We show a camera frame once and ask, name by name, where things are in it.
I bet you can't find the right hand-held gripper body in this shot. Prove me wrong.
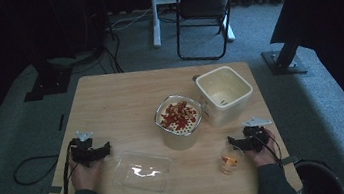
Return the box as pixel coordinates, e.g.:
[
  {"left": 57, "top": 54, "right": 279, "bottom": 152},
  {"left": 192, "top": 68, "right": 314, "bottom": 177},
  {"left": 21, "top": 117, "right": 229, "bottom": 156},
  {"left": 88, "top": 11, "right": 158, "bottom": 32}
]
[{"left": 240, "top": 113, "right": 277, "bottom": 155}]

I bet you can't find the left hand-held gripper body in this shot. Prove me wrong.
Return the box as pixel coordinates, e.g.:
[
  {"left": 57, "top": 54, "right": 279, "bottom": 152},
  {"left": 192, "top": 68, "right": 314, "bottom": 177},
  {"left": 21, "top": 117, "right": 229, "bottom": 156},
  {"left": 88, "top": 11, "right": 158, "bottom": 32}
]
[{"left": 67, "top": 128, "right": 103, "bottom": 171}]

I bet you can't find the small dried fruit portion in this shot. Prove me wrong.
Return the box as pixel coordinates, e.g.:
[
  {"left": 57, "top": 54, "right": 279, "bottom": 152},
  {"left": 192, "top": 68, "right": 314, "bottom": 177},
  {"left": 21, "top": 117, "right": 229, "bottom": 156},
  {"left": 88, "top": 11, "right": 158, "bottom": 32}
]
[{"left": 221, "top": 154, "right": 240, "bottom": 169}]

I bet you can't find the clear plastic cup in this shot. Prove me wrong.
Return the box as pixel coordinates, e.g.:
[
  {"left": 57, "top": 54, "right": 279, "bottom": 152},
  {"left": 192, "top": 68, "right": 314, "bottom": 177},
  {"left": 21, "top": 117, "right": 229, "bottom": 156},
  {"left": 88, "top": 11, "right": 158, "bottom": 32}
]
[{"left": 217, "top": 144, "right": 247, "bottom": 176}]

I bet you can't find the bowl of red snacks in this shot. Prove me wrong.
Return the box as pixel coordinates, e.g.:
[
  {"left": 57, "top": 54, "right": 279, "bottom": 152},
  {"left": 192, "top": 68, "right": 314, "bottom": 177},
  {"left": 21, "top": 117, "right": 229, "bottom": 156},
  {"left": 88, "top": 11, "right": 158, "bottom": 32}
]
[{"left": 151, "top": 90, "right": 209, "bottom": 154}]

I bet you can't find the person's right hand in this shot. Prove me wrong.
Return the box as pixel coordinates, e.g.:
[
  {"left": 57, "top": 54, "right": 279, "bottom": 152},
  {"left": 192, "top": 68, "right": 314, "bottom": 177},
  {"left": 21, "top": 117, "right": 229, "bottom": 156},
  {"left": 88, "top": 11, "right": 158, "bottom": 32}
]
[{"left": 246, "top": 128, "right": 281, "bottom": 168}]

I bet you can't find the person's left hand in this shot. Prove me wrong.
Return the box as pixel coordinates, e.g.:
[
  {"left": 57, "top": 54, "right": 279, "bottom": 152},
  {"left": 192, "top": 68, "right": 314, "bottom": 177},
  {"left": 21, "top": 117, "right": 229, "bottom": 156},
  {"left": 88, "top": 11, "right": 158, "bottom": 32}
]
[{"left": 67, "top": 154, "right": 108, "bottom": 194}]

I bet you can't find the cream square container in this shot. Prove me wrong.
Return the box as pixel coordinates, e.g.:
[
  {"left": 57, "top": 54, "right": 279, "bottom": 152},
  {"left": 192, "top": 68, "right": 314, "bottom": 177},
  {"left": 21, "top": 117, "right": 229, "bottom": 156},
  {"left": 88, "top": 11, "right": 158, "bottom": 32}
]
[{"left": 193, "top": 62, "right": 259, "bottom": 129}]

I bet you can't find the grey tape strip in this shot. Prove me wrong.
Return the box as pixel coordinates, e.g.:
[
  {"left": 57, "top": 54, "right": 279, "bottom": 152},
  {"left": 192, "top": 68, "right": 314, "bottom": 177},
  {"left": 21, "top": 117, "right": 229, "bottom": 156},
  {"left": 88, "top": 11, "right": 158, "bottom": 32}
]
[
  {"left": 281, "top": 154, "right": 303, "bottom": 166},
  {"left": 48, "top": 184, "right": 64, "bottom": 194}
]

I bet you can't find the clear plastic lid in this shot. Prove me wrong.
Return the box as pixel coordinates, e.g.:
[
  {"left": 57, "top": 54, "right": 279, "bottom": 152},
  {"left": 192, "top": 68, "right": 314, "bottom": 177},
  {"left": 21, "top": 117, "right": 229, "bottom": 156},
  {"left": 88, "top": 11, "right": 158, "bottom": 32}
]
[{"left": 109, "top": 145, "right": 176, "bottom": 194}]

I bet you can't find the pile of dried red fruits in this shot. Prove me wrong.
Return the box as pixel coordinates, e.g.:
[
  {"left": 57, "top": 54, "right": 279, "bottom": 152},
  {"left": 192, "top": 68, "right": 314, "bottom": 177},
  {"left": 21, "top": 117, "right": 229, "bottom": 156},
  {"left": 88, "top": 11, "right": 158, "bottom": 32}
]
[{"left": 157, "top": 99, "right": 200, "bottom": 134}]

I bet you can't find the black stand base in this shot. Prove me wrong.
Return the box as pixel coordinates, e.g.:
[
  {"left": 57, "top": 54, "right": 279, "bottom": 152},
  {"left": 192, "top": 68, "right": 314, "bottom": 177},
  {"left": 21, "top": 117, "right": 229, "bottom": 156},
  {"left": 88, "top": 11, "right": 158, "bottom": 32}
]
[{"left": 18, "top": 54, "right": 77, "bottom": 103}]

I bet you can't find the black round bin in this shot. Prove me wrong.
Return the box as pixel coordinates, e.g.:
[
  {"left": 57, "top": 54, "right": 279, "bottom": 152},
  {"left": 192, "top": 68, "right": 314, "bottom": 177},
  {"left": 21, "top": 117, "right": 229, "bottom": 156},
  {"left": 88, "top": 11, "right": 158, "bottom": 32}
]
[{"left": 292, "top": 154, "right": 344, "bottom": 194}]

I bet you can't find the black metal stand with base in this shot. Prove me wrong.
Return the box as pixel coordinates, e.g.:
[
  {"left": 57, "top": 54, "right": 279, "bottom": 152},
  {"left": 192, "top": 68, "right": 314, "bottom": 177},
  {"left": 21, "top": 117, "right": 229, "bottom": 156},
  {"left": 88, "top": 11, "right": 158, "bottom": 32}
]
[{"left": 253, "top": 0, "right": 336, "bottom": 80}]

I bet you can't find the black folding chair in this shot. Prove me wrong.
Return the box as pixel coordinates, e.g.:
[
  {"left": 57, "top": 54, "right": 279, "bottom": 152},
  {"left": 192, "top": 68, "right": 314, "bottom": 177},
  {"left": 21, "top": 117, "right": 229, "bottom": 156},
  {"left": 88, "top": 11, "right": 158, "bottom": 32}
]
[{"left": 169, "top": 0, "right": 247, "bottom": 66}]

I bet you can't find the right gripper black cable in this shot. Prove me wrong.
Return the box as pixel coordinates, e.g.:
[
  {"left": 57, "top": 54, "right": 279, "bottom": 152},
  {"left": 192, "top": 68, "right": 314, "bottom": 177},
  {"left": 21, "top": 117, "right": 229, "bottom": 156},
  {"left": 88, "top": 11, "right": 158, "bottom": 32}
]
[{"left": 254, "top": 125, "right": 285, "bottom": 171}]

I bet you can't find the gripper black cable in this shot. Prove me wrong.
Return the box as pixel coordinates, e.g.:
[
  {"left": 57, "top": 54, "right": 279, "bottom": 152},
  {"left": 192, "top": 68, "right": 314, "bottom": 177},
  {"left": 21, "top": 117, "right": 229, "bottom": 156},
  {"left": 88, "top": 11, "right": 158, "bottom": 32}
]
[
  {"left": 52, "top": 139, "right": 84, "bottom": 194},
  {"left": 254, "top": 125, "right": 285, "bottom": 171}
]

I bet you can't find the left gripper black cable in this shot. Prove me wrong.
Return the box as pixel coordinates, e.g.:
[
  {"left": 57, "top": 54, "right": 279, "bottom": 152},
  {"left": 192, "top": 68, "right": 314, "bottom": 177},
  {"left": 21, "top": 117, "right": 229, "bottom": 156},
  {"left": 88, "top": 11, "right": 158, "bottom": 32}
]
[{"left": 52, "top": 139, "right": 84, "bottom": 194}]

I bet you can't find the black floor cable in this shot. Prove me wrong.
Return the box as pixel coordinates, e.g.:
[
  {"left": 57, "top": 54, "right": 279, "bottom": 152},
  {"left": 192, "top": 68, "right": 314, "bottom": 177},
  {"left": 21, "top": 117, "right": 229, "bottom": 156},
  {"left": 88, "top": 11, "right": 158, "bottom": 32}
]
[{"left": 11, "top": 153, "right": 65, "bottom": 188}]

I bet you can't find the white floor cable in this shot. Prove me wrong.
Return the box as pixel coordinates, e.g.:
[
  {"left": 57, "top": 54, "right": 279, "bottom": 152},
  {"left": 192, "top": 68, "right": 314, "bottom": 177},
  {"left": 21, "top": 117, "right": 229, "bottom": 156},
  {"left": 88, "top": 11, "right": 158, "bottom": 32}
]
[{"left": 108, "top": 7, "right": 156, "bottom": 32}]

